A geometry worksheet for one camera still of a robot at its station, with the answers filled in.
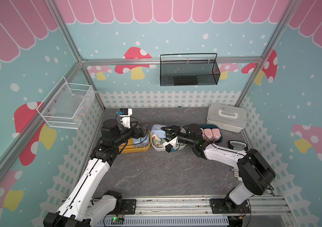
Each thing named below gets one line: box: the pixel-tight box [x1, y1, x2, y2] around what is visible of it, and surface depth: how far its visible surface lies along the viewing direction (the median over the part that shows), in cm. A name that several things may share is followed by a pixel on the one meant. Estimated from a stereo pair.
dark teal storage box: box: [197, 123, 224, 144], surface depth 98 cm
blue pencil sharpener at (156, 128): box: [150, 123, 167, 139], surface depth 78 cm
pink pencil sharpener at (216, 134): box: [211, 128, 222, 142], surface depth 98 cm
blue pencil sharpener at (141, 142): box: [132, 133, 150, 149], surface depth 94 cm
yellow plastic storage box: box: [118, 129, 152, 154], surface depth 94 cm
